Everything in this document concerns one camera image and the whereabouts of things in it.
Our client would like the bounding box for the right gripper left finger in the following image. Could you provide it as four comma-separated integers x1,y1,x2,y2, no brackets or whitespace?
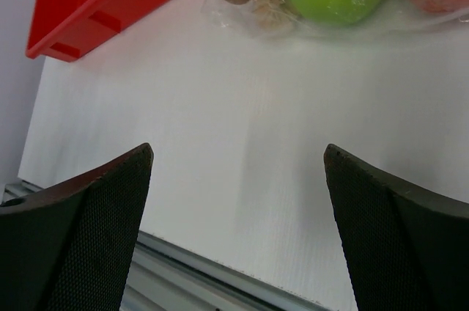
1,143,153,310

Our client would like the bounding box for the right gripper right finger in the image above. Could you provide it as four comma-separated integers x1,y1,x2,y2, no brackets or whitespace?
323,144,468,310

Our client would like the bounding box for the garlic bulb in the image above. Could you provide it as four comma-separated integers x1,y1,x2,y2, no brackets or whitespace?
252,0,299,34

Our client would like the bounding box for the aluminium rail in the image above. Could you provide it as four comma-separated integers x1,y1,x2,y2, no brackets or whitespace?
0,178,358,311

